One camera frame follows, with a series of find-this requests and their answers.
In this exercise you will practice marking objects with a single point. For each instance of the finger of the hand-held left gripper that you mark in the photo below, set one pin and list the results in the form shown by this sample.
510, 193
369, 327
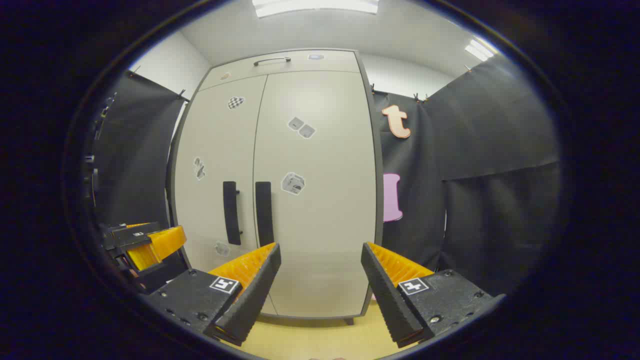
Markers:
132, 235
165, 242

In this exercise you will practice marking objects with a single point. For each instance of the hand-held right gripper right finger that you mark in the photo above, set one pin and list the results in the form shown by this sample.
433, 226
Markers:
387, 295

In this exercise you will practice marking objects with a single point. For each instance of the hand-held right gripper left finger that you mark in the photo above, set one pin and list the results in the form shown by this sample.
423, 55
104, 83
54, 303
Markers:
255, 295

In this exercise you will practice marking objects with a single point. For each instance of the beige shoe cabinet door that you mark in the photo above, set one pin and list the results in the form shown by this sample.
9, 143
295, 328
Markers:
210, 150
325, 225

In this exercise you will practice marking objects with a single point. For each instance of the beige double-door shoe cabinet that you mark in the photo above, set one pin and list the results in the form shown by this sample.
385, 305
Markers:
379, 200

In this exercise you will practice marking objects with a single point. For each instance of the beige cabinet drawer front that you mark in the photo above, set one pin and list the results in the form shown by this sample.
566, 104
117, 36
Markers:
300, 70

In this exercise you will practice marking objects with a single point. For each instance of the dark backdrop support stand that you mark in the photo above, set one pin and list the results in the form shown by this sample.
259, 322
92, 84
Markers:
93, 172

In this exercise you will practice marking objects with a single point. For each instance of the black backdrop cloth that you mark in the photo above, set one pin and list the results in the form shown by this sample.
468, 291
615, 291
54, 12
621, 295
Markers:
490, 150

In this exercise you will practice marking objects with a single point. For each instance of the small ceiling light panel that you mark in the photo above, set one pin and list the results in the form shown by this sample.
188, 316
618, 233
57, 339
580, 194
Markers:
479, 50

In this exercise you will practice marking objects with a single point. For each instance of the long ceiling light panel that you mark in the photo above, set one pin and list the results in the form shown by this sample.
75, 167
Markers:
315, 7

